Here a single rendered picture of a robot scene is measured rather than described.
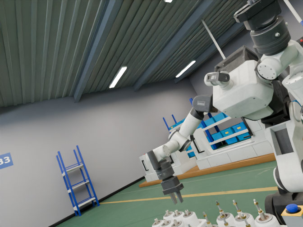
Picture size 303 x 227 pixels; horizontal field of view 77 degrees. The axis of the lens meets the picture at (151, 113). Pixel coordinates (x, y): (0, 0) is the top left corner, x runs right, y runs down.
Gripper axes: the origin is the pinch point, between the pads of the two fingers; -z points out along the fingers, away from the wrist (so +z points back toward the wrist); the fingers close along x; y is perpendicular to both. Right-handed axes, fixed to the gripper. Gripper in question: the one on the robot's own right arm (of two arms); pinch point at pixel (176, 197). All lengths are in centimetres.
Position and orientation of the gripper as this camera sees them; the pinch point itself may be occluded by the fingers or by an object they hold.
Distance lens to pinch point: 105.9
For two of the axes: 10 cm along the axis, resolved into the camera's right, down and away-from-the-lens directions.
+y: 5.7, -0.9, 8.2
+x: 7.1, -4.4, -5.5
